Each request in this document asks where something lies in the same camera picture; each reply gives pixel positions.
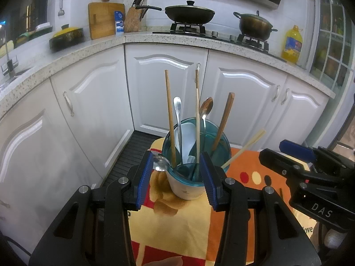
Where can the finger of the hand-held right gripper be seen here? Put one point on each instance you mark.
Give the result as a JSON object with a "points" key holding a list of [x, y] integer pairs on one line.
{"points": [[296, 148], [277, 162]]}

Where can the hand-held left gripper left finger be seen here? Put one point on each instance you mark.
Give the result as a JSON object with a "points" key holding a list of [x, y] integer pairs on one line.
{"points": [[145, 180]]}

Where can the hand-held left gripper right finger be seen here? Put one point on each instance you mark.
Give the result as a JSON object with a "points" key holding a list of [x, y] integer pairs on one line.
{"points": [[208, 183]]}

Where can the floral cup with teal inside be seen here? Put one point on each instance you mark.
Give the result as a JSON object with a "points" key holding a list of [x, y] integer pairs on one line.
{"points": [[183, 191]]}

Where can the pale wooden chopstick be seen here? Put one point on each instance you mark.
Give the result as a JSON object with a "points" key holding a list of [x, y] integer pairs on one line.
{"points": [[197, 102], [249, 144], [168, 102]]}

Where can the plain metal spoon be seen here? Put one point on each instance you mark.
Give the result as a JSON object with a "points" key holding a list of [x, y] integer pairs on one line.
{"points": [[207, 105], [178, 108]]}

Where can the person's right hand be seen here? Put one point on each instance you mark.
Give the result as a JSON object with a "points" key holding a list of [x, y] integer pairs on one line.
{"points": [[334, 238]]}

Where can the black ribbed floor mat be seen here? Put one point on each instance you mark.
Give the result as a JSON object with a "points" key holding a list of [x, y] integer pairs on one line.
{"points": [[130, 152]]}

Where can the white ceramic spoon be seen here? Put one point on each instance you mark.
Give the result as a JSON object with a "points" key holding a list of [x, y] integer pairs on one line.
{"points": [[188, 135]]}

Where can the orange yellow printed cloth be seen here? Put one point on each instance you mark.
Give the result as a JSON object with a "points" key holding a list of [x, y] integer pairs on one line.
{"points": [[180, 227]]}

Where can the yellow cooking oil bottle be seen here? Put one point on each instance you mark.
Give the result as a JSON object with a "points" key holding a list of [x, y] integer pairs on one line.
{"points": [[291, 44]]}

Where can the glass door tall cabinet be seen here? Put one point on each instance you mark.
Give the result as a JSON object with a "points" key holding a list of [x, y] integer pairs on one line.
{"points": [[330, 47]]}

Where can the dark cooking pot with lid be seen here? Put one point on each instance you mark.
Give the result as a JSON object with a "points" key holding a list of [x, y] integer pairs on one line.
{"points": [[255, 25]]}

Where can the black gas stove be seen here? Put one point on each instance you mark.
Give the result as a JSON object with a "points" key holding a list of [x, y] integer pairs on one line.
{"points": [[222, 34]]}

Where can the blue white box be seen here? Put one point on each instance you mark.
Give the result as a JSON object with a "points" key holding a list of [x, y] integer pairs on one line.
{"points": [[119, 23]]}

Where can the wooden knife block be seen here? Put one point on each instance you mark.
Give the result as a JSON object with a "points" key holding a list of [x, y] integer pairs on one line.
{"points": [[132, 20]]}

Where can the yellow lidded black pot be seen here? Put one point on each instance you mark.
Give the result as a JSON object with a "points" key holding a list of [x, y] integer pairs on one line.
{"points": [[66, 37]]}

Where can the wooden cutting board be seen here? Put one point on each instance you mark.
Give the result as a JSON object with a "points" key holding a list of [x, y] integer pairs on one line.
{"points": [[102, 19]]}

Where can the black frying pan with lid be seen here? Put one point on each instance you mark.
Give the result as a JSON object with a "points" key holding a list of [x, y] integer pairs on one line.
{"points": [[190, 13]]}

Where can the metal sink faucet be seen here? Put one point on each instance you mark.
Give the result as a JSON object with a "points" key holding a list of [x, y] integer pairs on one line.
{"points": [[8, 61]]}

